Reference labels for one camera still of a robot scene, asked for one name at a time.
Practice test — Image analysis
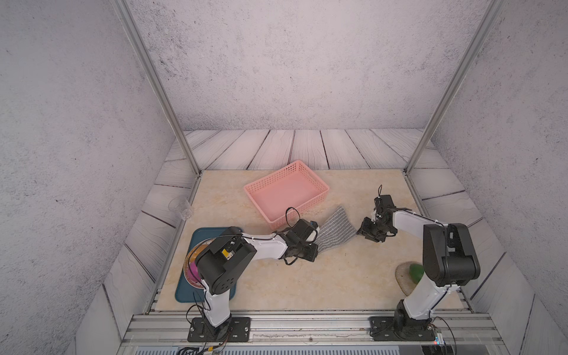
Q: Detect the grey striped square dishcloth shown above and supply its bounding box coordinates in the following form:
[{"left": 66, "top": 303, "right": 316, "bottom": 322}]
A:
[{"left": 314, "top": 206, "right": 357, "bottom": 254}]

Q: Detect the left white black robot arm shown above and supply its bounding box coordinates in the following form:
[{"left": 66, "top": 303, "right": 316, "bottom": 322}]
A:
[{"left": 183, "top": 218, "right": 320, "bottom": 332}]

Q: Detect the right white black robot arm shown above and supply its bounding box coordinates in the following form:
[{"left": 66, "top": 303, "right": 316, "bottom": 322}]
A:
[{"left": 357, "top": 189, "right": 481, "bottom": 341}]

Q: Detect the pink plastic basket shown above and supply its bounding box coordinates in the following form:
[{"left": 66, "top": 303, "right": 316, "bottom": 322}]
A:
[{"left": 243, "top": 160, "right": 330, "bottom": 229}]

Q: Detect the green fruit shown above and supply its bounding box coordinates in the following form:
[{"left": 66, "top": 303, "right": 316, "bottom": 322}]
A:
[{"left": 409, "top": 263, "right": 425, "bottom": 285}]

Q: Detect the patterned plate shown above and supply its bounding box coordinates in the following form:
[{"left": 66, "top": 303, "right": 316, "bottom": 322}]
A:
[{"left": 183, "top": 239, "right": 212, "bottom": 289}]

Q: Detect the clear plastic cup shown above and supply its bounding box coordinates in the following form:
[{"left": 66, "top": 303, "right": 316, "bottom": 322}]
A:
[{"left": 168, "top": 196, "right": 195, "bottom": 220}]

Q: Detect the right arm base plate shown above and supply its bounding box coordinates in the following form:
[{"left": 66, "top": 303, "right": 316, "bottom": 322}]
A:
[{"left": 369, "top": 317, "right": 437, "bottom": 342}]

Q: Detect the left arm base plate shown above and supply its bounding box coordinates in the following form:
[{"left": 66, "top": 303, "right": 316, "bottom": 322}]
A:
[{"left": 187, "top": 316, "right": 251, "bottom": 343}]

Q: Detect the front aluminium rail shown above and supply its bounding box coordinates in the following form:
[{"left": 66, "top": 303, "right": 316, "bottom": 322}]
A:
[{"left": 118, "top": 310, "right": 508, "bottom": 354}]

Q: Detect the right aluminium frame post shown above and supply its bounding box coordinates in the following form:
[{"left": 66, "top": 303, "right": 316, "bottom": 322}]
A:
[{"left": 403, "top": 0, "right": 504, "bottom": 177}]

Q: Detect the aluminium frame post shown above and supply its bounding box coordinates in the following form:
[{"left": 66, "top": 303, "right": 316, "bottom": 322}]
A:
[
  {"left": 112, "top": 0, "right": 202, "bottom": 177},
  {"left": 403, "top": 0, "right": 504, "bottom": 177}
]

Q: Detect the left aluminium frame post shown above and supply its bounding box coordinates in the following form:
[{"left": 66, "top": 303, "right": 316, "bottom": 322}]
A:
[{"left": 112, "top": 0, "right": 202, "bottom": 177}]

